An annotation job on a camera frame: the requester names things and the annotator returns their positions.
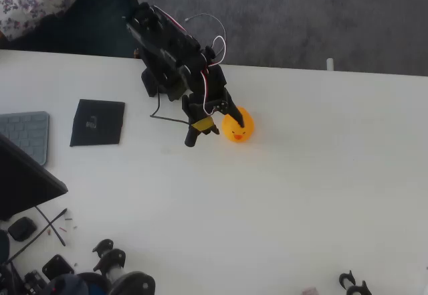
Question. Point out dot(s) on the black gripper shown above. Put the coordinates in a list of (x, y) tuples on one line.
[(219, 107)]

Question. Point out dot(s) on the yellow rubber duck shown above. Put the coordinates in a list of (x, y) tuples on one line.
[(247, 131)]

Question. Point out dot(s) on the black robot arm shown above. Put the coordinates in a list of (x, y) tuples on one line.
[(167, 47)]

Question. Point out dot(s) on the black square mat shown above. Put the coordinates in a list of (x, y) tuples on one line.
[(107, 131)]

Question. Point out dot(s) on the black square mounting plate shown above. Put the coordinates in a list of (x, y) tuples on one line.
[(57, 267)]

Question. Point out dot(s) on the yellow tape piece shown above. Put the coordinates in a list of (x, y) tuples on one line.
[(204, 123)]

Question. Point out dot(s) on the small brass knob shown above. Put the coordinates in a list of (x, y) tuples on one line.
[(136, 53)]

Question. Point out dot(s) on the dark blue trousers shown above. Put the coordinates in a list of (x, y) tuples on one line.
[(100, 24)]

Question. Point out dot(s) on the grey keyboard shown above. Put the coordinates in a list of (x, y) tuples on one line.
[(26, 127)]

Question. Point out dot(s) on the black flat screen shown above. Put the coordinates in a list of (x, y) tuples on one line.
[(23, 184)]

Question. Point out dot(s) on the dark navy round object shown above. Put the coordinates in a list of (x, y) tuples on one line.
[(67, 286)]

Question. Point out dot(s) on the white floral shirt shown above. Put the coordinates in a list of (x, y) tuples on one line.
[(33, 0)]

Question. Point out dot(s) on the small black pouch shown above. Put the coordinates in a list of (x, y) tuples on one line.
[(22, 229)]

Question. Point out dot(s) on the black circuit board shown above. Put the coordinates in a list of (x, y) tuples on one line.
[(33, 281)]

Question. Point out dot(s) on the black bar camera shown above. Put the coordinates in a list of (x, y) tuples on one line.
[(193, 138)]

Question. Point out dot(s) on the small white post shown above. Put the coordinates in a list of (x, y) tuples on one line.
[(330, 65)]

